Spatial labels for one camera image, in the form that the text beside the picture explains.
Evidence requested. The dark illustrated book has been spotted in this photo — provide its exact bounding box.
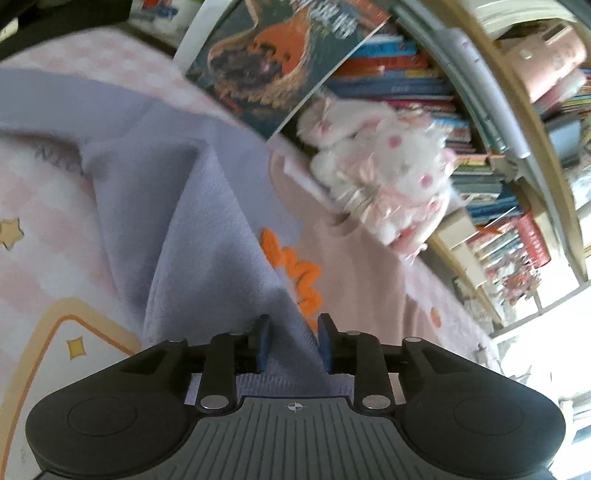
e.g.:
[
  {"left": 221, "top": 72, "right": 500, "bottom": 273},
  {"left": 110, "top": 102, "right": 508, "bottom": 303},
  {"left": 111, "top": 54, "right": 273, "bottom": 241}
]
[{"left": 185, "top": 0, "right": 399, "bottom": 140}]

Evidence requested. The pink garment with orange print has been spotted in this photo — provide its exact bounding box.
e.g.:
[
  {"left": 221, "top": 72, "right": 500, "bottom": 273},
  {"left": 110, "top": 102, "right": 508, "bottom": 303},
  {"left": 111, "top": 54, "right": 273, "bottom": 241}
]
[{"left": 259, "top": 148, "right": 503, "bottom": 376}]

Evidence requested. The white pack with blue print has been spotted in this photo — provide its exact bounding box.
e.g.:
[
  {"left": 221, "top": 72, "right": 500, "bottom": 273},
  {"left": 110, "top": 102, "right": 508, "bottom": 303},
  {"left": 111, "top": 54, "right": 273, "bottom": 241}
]
[{"left": 129, "top": 0, "right": 195, "bottom": 38}]

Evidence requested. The pink box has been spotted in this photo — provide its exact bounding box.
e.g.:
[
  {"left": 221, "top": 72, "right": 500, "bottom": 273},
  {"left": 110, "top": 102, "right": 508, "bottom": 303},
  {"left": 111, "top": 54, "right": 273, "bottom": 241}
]
[{"left": 498, "top": 22, "right": 590, "bottom": 105}]

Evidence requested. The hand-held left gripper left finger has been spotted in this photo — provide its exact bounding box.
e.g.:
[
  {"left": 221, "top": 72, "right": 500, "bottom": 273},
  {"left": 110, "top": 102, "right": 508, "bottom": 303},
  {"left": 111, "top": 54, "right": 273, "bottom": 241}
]
[{"left": 116, "top": 315, "right": 273, "bottom": 415}]

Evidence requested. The white and pink plush bunny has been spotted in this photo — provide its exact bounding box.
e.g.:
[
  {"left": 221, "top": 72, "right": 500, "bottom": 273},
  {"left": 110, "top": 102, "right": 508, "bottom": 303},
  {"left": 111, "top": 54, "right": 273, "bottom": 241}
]
[{"left": 295, "top": 95, "right": 459, "bottom": 259}]

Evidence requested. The lavender sweater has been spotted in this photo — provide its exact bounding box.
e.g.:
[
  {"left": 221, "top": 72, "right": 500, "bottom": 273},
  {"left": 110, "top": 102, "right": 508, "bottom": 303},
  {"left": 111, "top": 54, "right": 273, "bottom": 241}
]
[{"left": 0, "top": 69, "right": 357, "bottom": 403}]

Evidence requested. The wooden bookshelf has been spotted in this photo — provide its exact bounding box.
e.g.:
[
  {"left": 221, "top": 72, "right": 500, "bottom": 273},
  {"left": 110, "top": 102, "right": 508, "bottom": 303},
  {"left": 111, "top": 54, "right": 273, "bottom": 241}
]
[{"left": 388, "top": 0, "right": 591, "bottom": 334}]

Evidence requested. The white shelf panel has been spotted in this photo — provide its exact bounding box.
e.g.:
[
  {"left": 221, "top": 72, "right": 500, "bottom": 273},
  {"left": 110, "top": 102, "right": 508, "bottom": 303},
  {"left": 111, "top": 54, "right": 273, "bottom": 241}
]
[{"left": 172, "top": 0, "right": 242, "bottom": 71}]

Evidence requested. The row of colourful books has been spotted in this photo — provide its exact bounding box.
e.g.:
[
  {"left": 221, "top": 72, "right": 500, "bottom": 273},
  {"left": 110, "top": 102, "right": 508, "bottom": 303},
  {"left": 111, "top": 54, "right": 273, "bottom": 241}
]
[{"left": 323, "top": 21, "right": 555, "bottom": 308}]

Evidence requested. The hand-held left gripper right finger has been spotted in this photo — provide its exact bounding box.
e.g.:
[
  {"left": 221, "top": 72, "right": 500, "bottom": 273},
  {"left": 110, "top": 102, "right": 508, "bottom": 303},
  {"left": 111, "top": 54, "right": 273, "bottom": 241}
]
[{"left": 318, "top": 314, "right": 468, "bottom": 415}]

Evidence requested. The grey metal pole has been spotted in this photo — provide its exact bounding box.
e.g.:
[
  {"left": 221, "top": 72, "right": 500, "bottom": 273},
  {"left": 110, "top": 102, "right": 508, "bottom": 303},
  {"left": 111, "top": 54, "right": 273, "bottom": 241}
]
[{"left": 392, "top": 0, "right": 533, "bottom": 160}]

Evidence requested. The pink checked printed bed sheet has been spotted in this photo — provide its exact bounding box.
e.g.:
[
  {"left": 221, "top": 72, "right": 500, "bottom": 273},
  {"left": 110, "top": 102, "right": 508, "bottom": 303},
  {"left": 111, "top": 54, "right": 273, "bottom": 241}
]
[{"left": 0, "top": 44, "right": 505, "bottom": 480}]

